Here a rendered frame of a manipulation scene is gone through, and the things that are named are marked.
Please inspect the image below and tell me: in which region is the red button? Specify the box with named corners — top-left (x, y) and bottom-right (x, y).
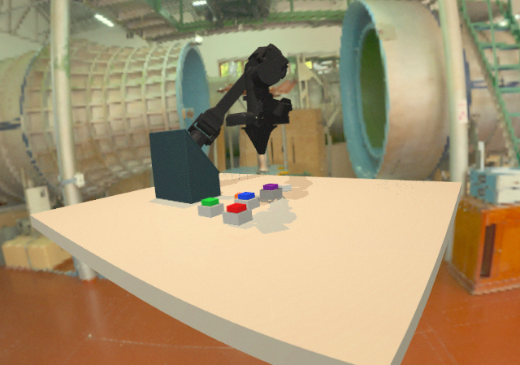
top-left (223, 203), bottom-right (253, 226)

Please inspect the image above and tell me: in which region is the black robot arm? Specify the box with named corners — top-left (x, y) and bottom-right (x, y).
top-left (187, 44), bottom-right (292, 148)

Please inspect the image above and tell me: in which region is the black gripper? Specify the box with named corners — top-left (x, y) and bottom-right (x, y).
top-left (226, 89), bottom-right (290, 154)

